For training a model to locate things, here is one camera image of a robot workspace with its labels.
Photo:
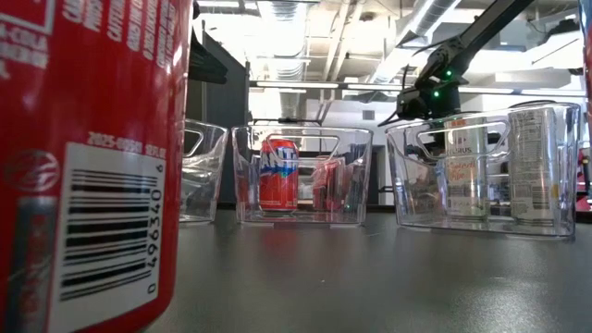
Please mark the grey wall vent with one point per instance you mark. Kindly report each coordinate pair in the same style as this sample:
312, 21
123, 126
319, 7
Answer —
368, 114

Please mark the ribbed silver ventilation duct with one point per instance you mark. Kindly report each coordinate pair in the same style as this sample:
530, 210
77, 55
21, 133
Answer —
284, 28

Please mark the long linear ceiling light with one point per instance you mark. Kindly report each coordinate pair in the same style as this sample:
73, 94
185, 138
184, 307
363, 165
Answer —
300, 85

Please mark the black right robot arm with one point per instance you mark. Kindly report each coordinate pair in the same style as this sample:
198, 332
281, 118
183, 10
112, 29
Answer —
481, 28

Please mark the clear plastic bin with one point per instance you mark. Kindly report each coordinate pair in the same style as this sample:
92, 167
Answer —
245, 185
402, 185
208, 185

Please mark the red Coca-Cola soda can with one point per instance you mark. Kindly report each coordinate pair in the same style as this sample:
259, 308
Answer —
329, 189
92, 92

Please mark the dark partition panel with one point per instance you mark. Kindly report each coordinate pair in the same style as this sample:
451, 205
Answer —
233, 115

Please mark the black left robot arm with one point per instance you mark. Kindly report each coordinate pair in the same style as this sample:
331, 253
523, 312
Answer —
205, 65

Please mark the silver slim Celsius can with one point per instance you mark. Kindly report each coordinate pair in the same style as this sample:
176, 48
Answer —
464, 194
532, 176

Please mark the black table mat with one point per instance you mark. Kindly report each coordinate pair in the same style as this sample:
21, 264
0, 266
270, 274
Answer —
370, 287

